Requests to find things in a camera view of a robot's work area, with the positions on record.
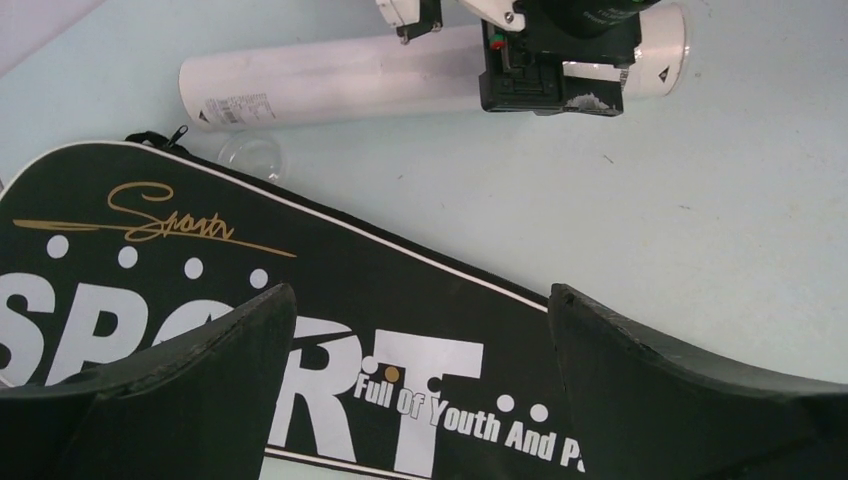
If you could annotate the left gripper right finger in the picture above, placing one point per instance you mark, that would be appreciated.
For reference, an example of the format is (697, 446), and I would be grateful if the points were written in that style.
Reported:
(646, 405)

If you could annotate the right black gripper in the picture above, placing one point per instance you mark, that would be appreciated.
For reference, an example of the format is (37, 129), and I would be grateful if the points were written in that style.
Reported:
(525, 55)

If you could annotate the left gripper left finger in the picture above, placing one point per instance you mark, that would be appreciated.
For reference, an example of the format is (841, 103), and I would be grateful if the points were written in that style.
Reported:
(197, 406)

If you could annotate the white shuttlecock tube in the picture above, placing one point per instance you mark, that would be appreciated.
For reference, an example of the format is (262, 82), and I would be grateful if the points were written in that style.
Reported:
(378, 76)

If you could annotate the clear round tube lid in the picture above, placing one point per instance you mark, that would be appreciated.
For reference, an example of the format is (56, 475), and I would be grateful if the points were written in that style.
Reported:
(683, 48)

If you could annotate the black racket cover bag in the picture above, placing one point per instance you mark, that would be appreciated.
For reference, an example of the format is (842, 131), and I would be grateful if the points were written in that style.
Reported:
(405, 364)

